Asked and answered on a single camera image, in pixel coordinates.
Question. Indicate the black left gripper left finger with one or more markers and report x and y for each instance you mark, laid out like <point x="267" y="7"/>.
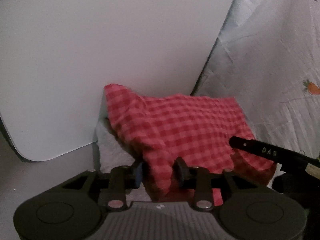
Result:
<point x="108" y="190"/>

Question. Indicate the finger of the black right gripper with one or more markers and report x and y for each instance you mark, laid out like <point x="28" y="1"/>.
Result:
<point x="290" y="161"/>

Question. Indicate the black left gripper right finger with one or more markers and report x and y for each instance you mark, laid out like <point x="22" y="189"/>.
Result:
<point x="202" y="181"/>

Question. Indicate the red checkered cloth garment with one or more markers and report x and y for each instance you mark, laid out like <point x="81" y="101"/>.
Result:
<point x="196" y="128"/>

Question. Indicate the grey folded garment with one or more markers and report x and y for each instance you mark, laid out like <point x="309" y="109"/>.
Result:
<point x="113" y="152"/>

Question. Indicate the light blue carrot-print sheet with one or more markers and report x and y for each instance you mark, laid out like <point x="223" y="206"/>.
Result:
<point x="267" y="57"/>

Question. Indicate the white rounded board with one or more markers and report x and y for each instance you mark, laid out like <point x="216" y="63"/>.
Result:
<point x="58" y="55"/>

